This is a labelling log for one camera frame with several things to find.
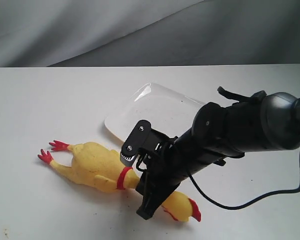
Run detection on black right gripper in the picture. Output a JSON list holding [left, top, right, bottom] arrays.
[[135, 129, 226, 220]]

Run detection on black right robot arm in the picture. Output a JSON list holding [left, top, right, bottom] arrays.
[[131, 87, 300, 220]]

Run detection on white square plate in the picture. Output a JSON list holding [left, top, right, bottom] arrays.
[[104, 83, 205, 142]]

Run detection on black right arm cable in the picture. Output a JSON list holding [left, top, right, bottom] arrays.
[[187, 132, 300, 210]]

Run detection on grey backdrop cloth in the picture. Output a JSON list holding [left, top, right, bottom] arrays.
[[0, 0, 300, 67]]

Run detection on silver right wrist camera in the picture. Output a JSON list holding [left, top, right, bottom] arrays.
[[120, 119, 152, 167]]

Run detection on yellow rubber chicken toy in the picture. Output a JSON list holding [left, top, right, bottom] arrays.
[[37, 140, 202, 222]]

